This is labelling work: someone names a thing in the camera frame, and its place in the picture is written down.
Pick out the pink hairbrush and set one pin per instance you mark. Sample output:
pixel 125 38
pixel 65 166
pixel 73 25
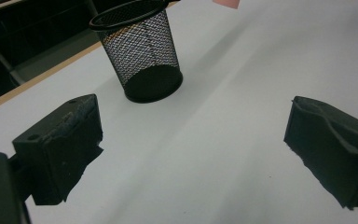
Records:
pixel 227 3

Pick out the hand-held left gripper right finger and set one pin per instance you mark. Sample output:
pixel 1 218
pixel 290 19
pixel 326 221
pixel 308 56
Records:
pixel 335 149

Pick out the black mesh pen holder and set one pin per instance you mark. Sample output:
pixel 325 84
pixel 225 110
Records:
pixel 152 84

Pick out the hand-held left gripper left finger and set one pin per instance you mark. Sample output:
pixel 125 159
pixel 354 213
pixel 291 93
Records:
pixel 59 149

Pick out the wooden table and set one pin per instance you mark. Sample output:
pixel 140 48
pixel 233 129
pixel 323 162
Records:
pixel 43 76

